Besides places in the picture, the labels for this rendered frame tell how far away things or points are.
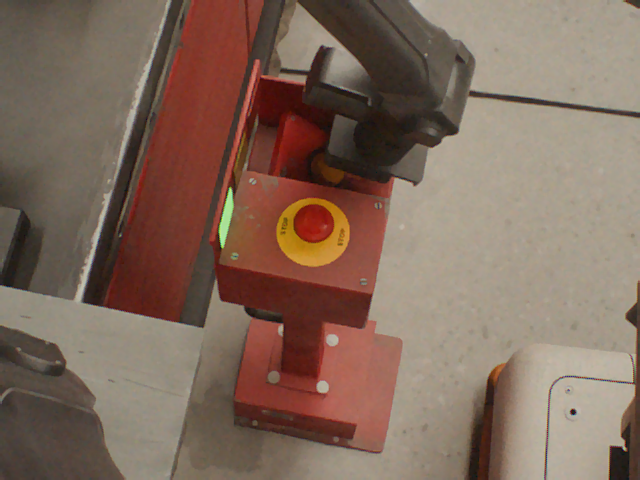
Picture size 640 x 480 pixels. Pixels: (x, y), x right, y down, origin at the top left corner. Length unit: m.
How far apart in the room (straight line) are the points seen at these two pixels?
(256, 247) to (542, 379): 0.64
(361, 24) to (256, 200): 0.34
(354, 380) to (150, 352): 0.93
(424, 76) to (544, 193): 1.14
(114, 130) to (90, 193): 0.07
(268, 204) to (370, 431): 0.79
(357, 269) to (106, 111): 0.29
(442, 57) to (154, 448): 0.39
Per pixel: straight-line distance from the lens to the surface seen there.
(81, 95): 1.06
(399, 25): 0.84
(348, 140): 1.10
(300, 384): 1.71
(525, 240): 1.97
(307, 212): 1.06
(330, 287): 1.07
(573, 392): 1.60
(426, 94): 0.90
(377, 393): 1.84
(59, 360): 0.58
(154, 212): 1.22
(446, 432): 1.84
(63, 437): 0.50
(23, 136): 1.05
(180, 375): 0.82
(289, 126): 1.17
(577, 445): 1.59
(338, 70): 0.99
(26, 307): 0.85
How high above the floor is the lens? 1.79
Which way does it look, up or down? 68 degrees down
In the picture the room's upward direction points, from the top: 4 degrees clockwise
